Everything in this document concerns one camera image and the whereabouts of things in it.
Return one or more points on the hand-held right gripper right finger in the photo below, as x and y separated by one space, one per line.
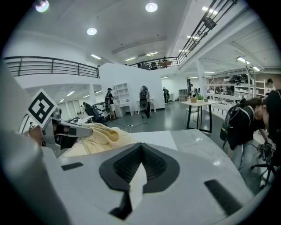
186 186

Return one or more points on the person's left forearm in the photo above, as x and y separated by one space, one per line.
36 136

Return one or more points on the black office chair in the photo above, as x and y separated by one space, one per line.
270 168

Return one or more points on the white work table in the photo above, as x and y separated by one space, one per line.
81 120

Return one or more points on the white shelving rack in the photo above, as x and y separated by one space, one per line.
241 90

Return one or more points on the person's white shirt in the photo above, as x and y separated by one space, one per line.
17 175

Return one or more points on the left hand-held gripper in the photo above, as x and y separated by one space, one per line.
41 108

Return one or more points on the small green plant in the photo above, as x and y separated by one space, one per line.
200 98

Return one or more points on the white table with black legs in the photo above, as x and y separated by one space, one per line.
199 102

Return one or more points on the white shelf desk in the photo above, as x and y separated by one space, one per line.
123 99

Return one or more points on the white bin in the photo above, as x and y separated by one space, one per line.
172 97

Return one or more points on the black balcony railing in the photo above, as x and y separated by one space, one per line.
197 33
52 66

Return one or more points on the black and white gaming chair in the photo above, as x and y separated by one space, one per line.
96 112

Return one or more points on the grey marble table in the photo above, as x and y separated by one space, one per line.
197 140

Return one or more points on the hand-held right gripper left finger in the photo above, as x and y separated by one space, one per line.
87 186

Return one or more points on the round ceiling light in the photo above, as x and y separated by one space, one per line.
151 7
91 31
42 5

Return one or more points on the small wooden box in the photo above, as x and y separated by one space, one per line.
193 100

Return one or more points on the beige cloth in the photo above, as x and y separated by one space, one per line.
103 140

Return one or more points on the grey cabinet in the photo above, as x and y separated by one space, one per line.
183 95

